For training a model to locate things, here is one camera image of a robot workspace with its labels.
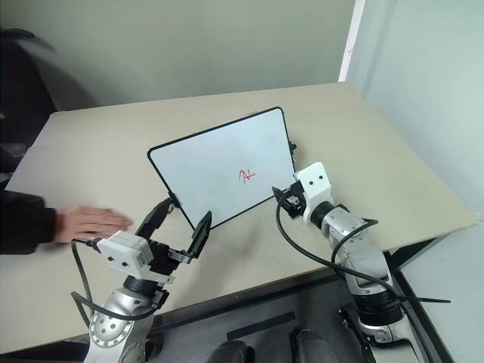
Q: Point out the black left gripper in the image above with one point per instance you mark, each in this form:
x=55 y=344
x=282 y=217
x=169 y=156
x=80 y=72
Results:
x=162 y=259

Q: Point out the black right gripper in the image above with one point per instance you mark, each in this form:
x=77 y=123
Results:
x=293 y=202

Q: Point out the person's dark sleeved forearm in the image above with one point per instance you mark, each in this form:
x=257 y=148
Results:
x=26 y=223

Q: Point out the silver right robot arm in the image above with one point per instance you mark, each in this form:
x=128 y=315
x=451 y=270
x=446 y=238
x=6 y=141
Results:
x=355 y=246

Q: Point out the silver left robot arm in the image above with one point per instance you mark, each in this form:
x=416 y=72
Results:
x=113 y=325

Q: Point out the person's bare hand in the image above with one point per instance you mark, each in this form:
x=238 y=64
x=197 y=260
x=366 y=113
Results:
x=90 y=223

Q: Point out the black floor strip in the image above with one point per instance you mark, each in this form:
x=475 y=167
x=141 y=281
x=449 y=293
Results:
x=261 y=325

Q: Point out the dark rounded shape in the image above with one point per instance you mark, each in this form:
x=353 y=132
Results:
x=232 y=351
x=312 y=348

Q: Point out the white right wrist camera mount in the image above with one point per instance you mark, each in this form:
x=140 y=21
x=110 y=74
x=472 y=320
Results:
x=315 y=189

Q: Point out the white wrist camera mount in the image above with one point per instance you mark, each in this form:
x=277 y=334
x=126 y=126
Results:
x=123 y=249
x=315 y=189

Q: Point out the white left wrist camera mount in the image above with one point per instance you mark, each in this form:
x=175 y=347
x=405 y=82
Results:
x=123 y=249

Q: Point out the white board with black frame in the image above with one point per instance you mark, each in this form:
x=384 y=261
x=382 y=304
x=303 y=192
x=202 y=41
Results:
x=223 y=162

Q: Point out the black table frame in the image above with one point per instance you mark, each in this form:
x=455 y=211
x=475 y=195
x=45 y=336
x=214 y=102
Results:
x=416 y=287

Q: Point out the white door frame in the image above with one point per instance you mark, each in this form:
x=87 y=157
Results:
x=355 y=38

